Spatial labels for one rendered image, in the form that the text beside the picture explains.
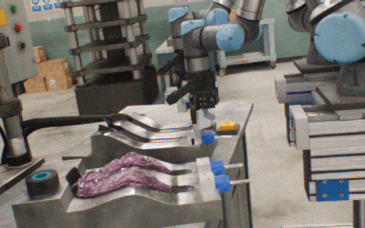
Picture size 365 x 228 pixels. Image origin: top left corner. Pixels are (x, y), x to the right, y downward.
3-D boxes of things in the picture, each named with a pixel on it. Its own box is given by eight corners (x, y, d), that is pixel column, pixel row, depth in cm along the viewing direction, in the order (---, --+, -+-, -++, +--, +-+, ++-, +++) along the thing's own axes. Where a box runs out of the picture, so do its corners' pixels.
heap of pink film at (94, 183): (172, 167, 120) (169, 142, 118) (173, 195, 103) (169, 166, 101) (85, 178, 120) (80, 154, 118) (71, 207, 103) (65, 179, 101)
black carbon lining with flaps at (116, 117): (196, 131, 147) (193, 106, 145) (185, 147, 132) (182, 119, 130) (109, 133, 157) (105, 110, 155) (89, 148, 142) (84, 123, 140)
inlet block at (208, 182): (249, 185, 110) (247, 167, 108) (252, 194, 105) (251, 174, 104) (200, 191, 110) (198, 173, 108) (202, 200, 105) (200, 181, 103)
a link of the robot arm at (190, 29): (196, 21, 117) (174, 22, 123) (200, 58, 120) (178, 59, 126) (212, 18, 123) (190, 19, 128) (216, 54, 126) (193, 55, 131)
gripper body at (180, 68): (196, 81, 155) (192, 49, 151) (174, 82, 157) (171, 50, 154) (200, 76, 162) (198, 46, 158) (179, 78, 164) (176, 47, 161)
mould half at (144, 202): (212, 176, 125) (208, 142, 122) (223, 219, 100) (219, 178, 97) (50, 196, 125) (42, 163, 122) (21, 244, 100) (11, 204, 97)
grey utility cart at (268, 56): (270, 65, 758) (267, 13, 734) (277, 70, 708) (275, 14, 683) (211, 73, 754) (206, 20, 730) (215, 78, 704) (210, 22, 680)
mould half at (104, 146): (218, 143, 153) (214, 108, 149) (203, 172, 129) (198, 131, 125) (98, 145, 167) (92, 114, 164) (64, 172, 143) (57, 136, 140)
